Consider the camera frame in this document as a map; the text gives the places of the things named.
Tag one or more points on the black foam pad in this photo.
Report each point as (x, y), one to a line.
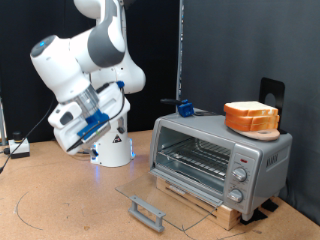
(270, 206)
(258, 216)

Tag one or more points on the vertical aluminium pole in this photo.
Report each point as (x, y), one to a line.
(180, 50)

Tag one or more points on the silver oven knob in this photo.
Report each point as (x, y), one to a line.
(239, 174)
(235, 196)

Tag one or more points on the silver toaster oven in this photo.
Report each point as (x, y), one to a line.
(200, 123)

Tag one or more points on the round wooden board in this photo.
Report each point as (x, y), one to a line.
(263, 135)

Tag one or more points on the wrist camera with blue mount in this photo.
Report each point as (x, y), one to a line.
(95, 120)

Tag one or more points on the wooden block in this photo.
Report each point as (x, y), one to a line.
(226, 216)

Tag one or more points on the metal frame post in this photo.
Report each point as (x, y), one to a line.
(2, 126)

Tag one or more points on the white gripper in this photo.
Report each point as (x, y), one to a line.
(113, 100)

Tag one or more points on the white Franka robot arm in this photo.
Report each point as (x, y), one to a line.
(56, 70)

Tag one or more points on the black metal bookend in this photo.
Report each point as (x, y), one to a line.
(280, 86)

